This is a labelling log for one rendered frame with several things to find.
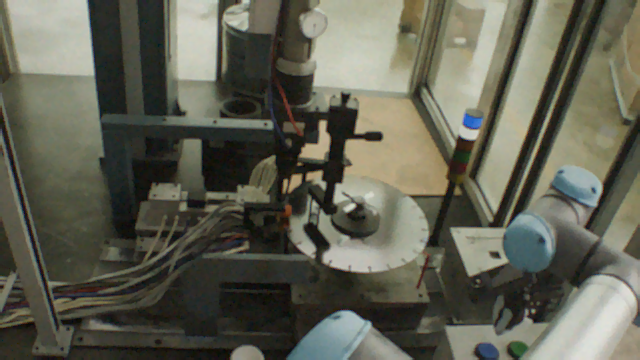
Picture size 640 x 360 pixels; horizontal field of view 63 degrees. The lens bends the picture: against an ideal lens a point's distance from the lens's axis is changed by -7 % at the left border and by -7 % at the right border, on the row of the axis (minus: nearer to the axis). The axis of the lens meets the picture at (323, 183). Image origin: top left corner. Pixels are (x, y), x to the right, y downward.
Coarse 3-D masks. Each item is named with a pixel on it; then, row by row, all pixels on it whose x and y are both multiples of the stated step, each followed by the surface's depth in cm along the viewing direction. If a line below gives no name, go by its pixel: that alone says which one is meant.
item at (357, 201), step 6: (342, 192) 124; (354, 198) 121; (360, 198) 122; (366, 198) 123; (354, 204) 120; (360, 204) 120; (348, 210) 119; (354, 210) 122; (360, 210) 121; (366, 210) 120; (372, 210) 120
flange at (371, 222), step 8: (344, 200) 128; (344, 208) 125; (336, 216) 123; (344, 216) 123; (352, 216) 122; (360, 216) 122; (368, 216) 124; (376, 216) 124; (336, 224) 121; (344, 224) 121; (352, 224) 121; (360, 224) 121; (368, 224) 122; (376, 224) 122; (352, 232) 120; (360, 232) 120; (368, 232) 121
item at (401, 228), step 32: (352, 192) 132; (384, 192) 134; (288, 224) 120; (320, 224) 121; (384, 224) 124; (416, 224) 125; (320, 256) 114; (352, 256) 115; (384, 256) 116; (416, 256) 117
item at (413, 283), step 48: (288, 48) 97; (288, 96) 101; (288, 144) 105; (240, 240) 125; (192, 288) 107; (240, 288) 130; (288, 288) 127; (336, 288) 121; (384, 288) 122; (432, 288) 137; (96, 336) 113; (144, 336) 115; (192, 336) 116; (240, 336) 119; (288, 336) 120; (384, 336) 123; (432, 336) 125
